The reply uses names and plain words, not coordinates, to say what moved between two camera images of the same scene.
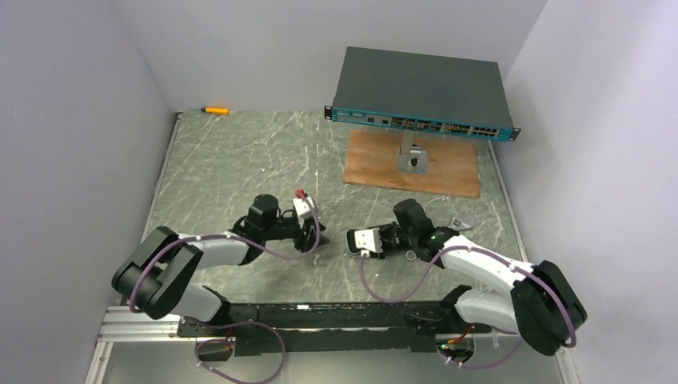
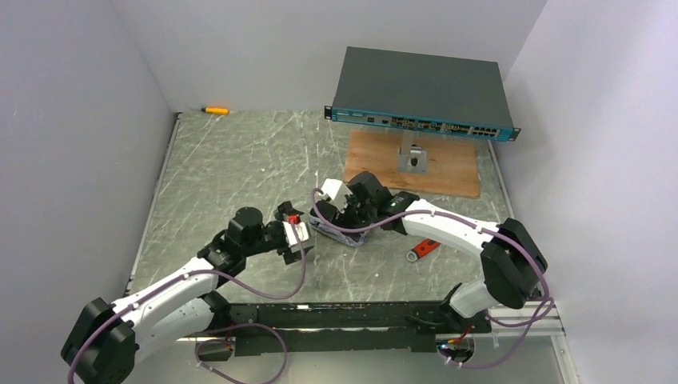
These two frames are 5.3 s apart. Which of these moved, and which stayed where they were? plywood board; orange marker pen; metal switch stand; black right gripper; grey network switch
Moved: black right gripper
Stayed: orange marker pen; metal switch stand; grey network switch; plywood board
